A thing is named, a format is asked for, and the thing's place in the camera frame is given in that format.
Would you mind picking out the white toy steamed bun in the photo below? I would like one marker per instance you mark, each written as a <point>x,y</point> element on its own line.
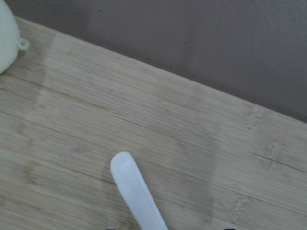
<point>10,38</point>

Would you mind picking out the white ceramic spoon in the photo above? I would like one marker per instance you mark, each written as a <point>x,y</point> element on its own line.
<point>135,192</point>

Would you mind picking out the bamboo cutting board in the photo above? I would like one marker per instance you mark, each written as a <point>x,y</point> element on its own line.
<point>211,161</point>

